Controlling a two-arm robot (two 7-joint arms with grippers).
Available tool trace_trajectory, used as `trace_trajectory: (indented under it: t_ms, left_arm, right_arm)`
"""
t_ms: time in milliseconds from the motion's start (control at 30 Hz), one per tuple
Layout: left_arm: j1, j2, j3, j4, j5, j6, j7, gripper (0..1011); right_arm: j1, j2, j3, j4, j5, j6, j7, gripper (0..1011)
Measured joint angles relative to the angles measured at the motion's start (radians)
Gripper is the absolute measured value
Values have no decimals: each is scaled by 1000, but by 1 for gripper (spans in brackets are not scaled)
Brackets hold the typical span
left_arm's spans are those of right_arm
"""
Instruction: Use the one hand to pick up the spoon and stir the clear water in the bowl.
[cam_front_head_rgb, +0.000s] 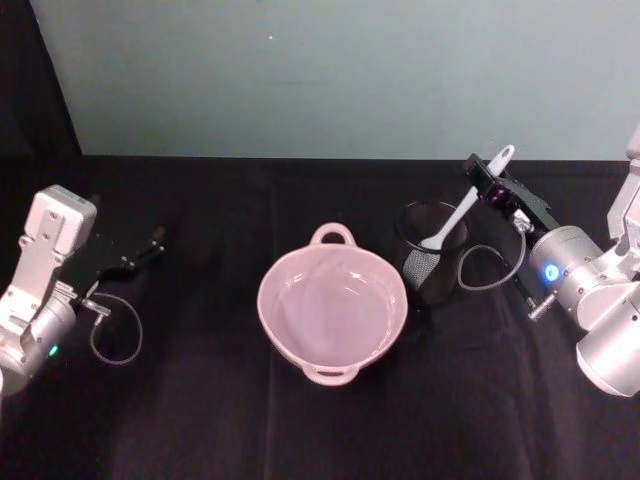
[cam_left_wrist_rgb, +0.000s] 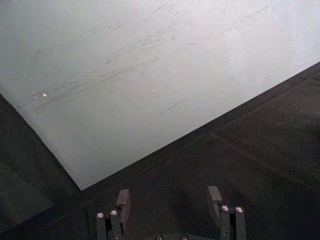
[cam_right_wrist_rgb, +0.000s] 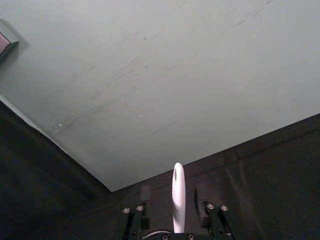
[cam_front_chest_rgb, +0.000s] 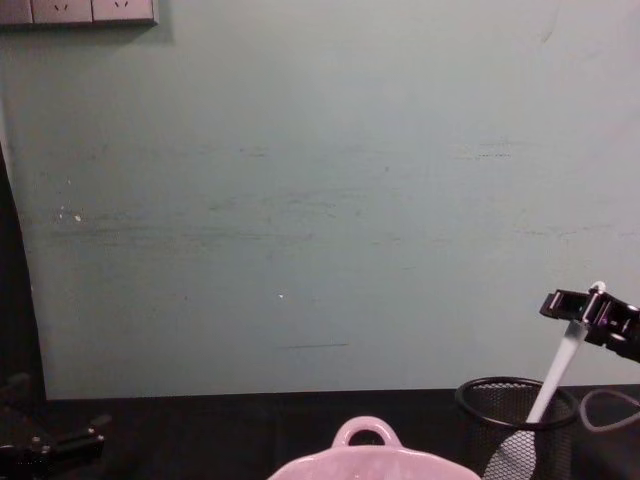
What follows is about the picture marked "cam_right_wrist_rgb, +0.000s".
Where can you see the dark grey box-shaped fixture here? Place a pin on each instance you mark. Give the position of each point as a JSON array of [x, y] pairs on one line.
[[5, 43]]

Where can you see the black table cloth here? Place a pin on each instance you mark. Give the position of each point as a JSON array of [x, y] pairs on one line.
[[275, 190]]

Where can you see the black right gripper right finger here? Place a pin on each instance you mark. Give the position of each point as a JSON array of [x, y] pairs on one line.
[[212, 220]]

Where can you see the plain pale wall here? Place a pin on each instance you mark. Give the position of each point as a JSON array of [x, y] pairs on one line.
[[155, 75]]

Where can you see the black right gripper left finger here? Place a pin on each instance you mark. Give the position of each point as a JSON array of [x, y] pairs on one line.
[[138, 222]]

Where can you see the small white plastic piece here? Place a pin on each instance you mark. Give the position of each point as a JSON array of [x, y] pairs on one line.
[[179, 200]]

